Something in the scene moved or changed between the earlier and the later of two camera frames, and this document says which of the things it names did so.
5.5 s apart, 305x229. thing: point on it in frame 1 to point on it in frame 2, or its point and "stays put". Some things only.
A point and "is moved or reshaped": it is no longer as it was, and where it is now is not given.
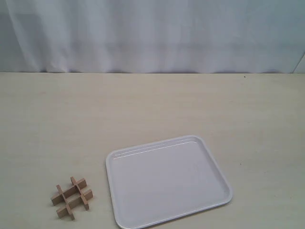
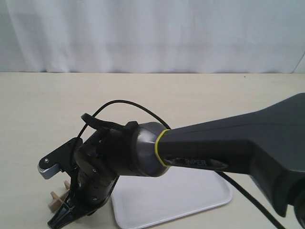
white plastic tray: (154, 181) stays put
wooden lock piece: (85, 203) is moved or reshaped
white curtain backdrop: (152, 36) stays put
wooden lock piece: (60, 190) to (57, 199)
